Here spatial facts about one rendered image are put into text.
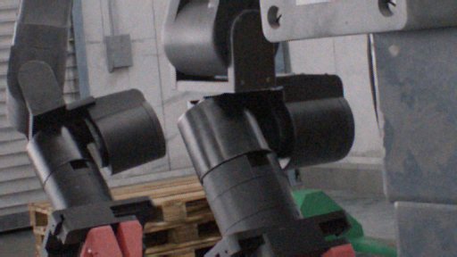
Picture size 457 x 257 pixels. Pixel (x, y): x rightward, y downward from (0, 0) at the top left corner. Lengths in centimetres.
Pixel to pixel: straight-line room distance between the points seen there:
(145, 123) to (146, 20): 791
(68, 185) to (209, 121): 25
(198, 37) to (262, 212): 13
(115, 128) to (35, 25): 13
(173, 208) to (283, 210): 537
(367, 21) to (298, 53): 872
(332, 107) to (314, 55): 808
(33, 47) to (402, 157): 69
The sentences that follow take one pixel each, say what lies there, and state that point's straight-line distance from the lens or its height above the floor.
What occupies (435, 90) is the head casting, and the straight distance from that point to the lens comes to 38.
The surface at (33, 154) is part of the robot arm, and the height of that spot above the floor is 116.
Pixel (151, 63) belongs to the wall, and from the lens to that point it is 893.
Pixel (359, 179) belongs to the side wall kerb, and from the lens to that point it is 858.
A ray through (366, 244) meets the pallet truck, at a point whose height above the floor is 9.
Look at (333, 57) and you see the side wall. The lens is 871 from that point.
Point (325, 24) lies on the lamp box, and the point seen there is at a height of 124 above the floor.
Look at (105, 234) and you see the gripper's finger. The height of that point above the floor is 109.
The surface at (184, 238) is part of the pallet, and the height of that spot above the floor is 19.
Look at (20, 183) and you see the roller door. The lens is 836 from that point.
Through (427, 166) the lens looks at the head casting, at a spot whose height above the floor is 119.
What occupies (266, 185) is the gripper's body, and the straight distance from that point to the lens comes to 75.
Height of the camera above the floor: 124
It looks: 3 degrees down
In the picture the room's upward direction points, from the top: 6 degrees counter-clockwise
